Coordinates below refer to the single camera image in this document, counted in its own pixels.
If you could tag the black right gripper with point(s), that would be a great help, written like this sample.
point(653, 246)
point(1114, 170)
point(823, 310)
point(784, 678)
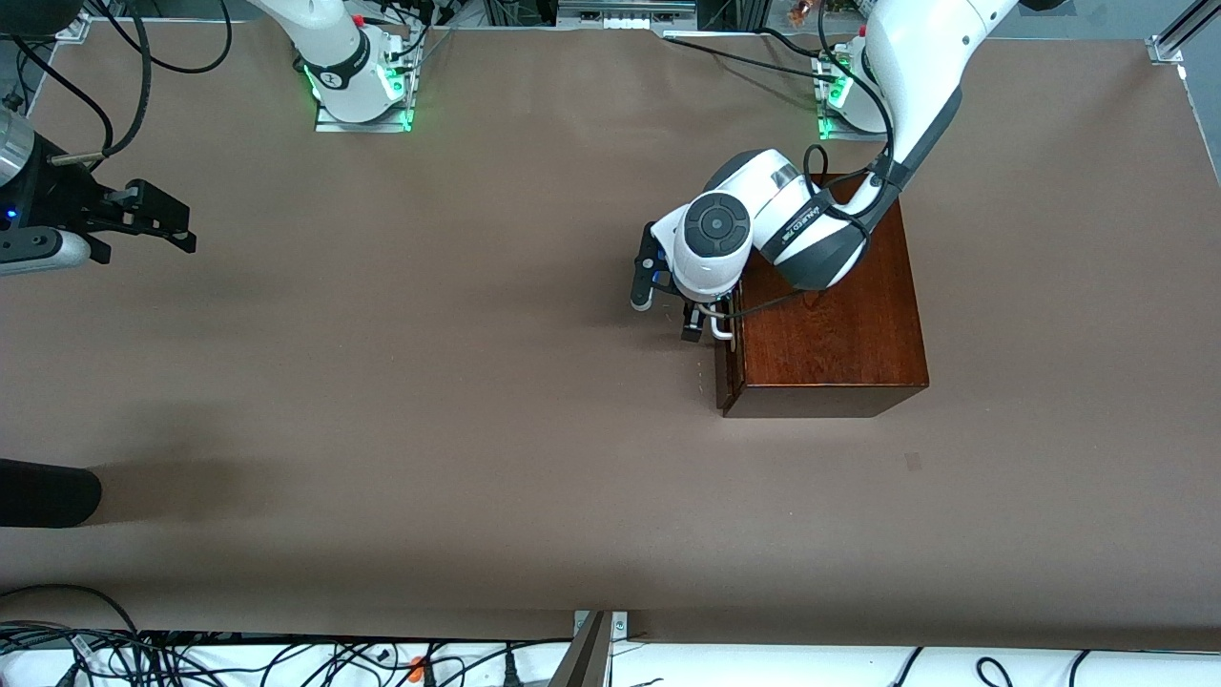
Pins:
point(59, 198)

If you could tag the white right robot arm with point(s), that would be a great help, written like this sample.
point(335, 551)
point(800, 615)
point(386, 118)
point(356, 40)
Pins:
point(334, 48)

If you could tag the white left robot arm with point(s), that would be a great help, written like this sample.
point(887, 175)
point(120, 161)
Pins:
point(916, 76)

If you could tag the dark brown wooden cabinet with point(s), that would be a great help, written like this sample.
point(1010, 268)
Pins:
point(830, 353)

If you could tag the brown table cover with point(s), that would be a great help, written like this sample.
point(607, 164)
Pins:
point(477, 477)

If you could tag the black cylindrical object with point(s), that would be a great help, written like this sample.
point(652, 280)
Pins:
point(48, 493)

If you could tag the grey power strip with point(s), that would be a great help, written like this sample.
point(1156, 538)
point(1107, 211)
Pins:
point(625, 17)

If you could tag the orange plug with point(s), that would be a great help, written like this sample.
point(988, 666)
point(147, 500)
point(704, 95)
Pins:
point(417, 667)

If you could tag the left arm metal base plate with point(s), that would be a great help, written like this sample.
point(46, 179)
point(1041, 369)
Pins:
point(832, 122)

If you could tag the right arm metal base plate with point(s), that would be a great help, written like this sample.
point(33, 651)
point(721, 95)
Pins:
point(362, 126)

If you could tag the dark aluminium post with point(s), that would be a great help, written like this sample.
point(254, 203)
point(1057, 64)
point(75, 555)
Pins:
point(587, 658)

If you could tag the aluminium profile with bracket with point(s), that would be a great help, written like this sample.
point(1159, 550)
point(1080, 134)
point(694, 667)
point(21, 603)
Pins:
point(1178, 38)

